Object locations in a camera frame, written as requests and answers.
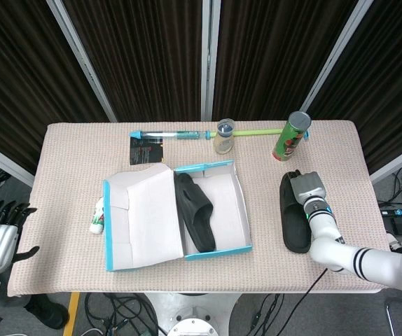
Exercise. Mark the beige woven table cloth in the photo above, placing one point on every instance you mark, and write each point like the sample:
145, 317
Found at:
75, 157

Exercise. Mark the black shoe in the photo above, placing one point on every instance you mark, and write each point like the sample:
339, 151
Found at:
48, 311

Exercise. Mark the black slipper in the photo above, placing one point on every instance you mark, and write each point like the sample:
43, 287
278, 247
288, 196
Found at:
195, 210
293, 224

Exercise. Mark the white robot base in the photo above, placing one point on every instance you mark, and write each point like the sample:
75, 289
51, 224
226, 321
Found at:
194, 308

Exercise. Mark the clear cup with blue lid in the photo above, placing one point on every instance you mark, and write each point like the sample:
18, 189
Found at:
225, 140

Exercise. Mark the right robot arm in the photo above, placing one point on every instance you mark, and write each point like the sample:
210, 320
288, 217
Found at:
362, 260

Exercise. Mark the grey aluminium partition post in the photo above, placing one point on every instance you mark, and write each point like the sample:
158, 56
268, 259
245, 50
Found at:
5, 160
83, 61
335, 52
397, 162
209, 59

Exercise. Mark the blue and green water squirter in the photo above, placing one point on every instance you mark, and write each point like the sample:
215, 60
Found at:
173, 133

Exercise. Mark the white bottle green label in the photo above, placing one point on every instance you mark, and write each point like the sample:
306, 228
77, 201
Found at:
96, 224

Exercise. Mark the light blue shoe box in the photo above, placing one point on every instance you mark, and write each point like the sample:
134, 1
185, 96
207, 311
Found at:
152, 217

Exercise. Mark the dark brown curtain panel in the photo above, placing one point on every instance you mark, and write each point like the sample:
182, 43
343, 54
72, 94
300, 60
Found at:
390, 87
145, 52
19, 70
274, 52

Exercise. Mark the black printed card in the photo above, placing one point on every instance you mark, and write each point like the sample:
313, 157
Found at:
145, 150

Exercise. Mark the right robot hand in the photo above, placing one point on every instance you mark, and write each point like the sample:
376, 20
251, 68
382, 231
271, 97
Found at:
309, 185

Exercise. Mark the green chips can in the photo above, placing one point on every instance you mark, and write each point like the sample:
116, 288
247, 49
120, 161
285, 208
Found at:
288, 143

